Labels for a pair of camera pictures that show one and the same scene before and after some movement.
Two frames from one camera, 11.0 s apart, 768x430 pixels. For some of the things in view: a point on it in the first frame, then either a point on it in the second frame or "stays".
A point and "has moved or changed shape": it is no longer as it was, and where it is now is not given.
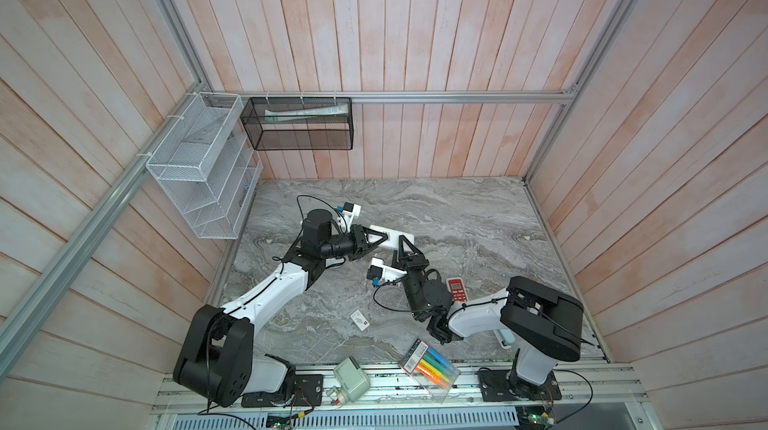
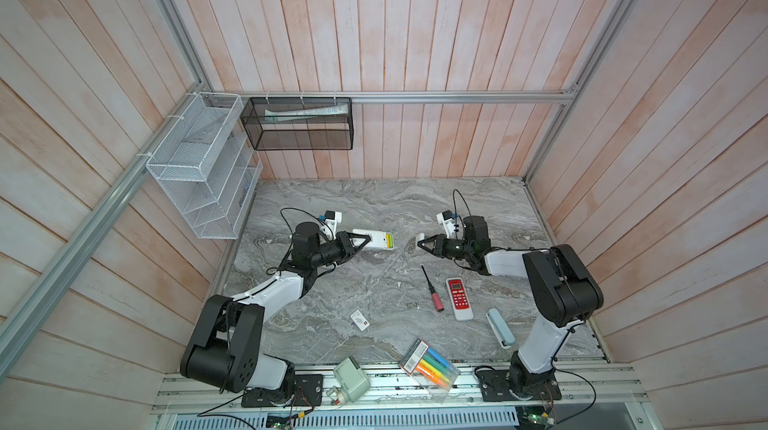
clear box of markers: (430, 370) stays
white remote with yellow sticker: (392, 240) has moved or changed shape
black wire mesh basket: (306, 123) stays
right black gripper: (413, 263) → (439, 245)
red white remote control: (457, 289) stays
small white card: (360, 320) stays
